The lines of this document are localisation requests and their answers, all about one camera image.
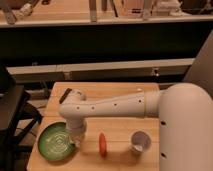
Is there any black flat bar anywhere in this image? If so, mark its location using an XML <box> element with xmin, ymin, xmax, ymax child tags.
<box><xmin>59</xmin><ymin>88</ymin><xmax>72</xmax><ymax>104</ymax></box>

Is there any white cup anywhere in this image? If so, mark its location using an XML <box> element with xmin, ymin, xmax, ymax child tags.
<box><xmin>131</xmin><ymin>131</ymin><xmax>151</xmax><ymax>155</ymax></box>

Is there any orange carrot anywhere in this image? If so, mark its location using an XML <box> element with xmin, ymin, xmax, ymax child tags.
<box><xmin>99</xmin><ymin>133</ymin><xmax>107</xmax><ymax>157</ymax></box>

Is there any grey metal rail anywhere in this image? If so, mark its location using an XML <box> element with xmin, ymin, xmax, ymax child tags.
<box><xmin>8</xmin><ymin>58</ymin><xmax>194</xmax><ymax>83</ymax></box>

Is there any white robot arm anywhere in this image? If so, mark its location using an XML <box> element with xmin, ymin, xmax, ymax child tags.
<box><xmin>59</xmin><ymin>83</ymin><xmax>213</xmax><ymax>171</ymax></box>

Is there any green ceramic bowl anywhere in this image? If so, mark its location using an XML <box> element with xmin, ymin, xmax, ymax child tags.
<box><xmin>37</xmin><ymin>122</ymin><xmax>76</xmax><ymax>161</ymax></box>

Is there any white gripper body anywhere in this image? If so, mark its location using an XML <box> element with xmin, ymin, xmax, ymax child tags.
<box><xmin>66</xmin><ymin>119</ymin><xmax>87</xmax><ymax>147</ymax></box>

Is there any black side stand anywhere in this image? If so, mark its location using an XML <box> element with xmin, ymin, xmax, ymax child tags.
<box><xmin>0</xmin><ymin>63</ymin><xmax>42</xmax><ymax>171</ymax></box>

